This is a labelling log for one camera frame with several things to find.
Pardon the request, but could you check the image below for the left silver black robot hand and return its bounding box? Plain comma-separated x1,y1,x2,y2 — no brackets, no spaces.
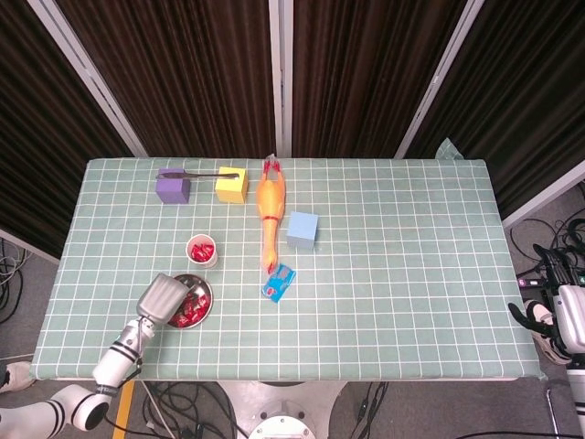
136,272,193,328

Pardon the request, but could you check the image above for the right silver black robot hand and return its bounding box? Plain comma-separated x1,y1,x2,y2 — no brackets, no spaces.
507,244,585,358

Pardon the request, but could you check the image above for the white paper cup blue logo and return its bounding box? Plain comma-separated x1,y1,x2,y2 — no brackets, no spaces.
185,233,219,270

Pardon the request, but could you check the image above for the round stainless steel plate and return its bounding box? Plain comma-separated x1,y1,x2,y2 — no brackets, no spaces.
166,273,215,329

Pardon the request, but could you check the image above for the black device pink display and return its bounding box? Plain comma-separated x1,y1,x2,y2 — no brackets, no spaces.
516,273,548,290

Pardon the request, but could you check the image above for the purple foam cube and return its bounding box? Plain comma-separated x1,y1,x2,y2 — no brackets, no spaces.
155,167,192,206

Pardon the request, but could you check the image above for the yellow floor tape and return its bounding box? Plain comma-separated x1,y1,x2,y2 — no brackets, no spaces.
112,381,137,429

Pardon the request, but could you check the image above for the blue snack packet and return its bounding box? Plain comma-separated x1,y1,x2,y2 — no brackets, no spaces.
261,263,297,304

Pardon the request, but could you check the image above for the yellow foam cube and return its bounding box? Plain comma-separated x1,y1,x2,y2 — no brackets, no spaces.
215,166,250,205

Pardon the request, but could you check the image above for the orange rubber chicken toy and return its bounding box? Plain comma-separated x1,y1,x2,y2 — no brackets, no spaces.
255,154,287,276

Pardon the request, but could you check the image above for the light blue foam cube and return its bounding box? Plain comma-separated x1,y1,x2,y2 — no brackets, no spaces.
285,210,320,251

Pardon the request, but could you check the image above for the green checked tablecloth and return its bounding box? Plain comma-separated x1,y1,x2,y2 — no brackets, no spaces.
29,136,548,383

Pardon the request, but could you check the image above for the dark brown curtain panel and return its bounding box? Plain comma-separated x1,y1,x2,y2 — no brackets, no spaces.
0,0,134,260
406,0,585,219
291,0,470,159
57,0,276,159

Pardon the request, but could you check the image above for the black floor cable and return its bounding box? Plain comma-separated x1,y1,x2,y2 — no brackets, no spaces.
509,218,585,275
0,237,32,324
104,380,257,439
351,381,389,439

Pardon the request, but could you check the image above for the white partition base rail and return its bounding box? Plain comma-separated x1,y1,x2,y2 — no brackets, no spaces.
0,227,60,266
501,159,585,230

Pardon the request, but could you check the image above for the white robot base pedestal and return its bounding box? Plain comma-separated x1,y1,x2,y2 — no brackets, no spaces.
218,381,348,439

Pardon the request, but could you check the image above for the white partition frame post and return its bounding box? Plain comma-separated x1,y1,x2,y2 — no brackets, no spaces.
27,0,150,159
395,0,485,160
268,0,293,159

